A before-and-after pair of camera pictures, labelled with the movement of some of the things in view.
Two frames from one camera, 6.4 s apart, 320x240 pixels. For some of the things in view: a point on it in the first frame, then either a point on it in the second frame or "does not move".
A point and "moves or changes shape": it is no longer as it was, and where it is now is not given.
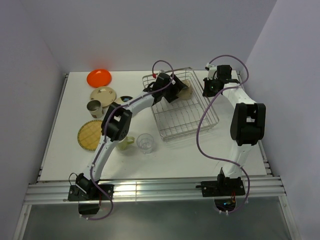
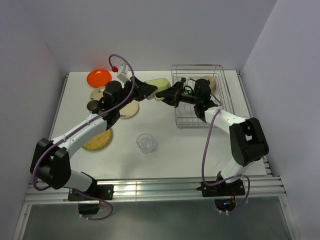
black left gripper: [179, 85] to [142, 89]
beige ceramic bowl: [186, 93] moves or changes shape
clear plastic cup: [145, 141] does not move
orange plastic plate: [99, 78] does not move
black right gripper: [206, 92] to [172, 95]
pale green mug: [122, 145] moves or changes shape
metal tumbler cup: [95, 109] does not move
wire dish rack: [182, 117] moves or changes shape
